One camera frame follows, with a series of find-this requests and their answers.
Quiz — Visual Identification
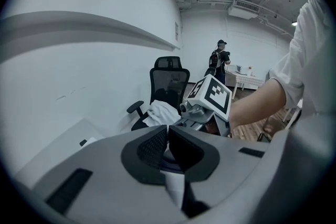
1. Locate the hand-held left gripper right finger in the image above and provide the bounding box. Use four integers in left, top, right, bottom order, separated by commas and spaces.
168, 125, 220, 183

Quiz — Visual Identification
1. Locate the white ceiling air conditioner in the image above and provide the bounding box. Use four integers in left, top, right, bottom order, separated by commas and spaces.
227, 0, 260, 19

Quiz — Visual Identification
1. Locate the small black and white device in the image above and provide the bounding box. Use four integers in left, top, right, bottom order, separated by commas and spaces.
79, 136, 97, 147

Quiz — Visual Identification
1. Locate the table with white tablecloth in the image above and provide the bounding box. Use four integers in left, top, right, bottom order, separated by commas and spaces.
225, 69, 265, 100

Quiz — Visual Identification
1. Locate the black mesh office chair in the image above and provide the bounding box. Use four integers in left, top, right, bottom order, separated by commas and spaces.
127, 56, 191, 131

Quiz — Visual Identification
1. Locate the person's white shirt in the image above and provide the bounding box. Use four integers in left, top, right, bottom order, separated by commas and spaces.
268, 0, 336, 119

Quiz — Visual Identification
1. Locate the person's right forearm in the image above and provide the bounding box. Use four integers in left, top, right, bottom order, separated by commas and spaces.
228, 77, 287, 131

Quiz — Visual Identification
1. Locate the white cloth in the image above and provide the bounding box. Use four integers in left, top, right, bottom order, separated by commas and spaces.
146, 99, 182, 127

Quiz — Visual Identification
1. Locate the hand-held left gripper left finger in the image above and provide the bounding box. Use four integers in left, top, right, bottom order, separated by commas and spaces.
121, 125, 169, 186

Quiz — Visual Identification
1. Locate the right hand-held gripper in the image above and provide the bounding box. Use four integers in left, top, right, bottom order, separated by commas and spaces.
180, 73, 233, 137

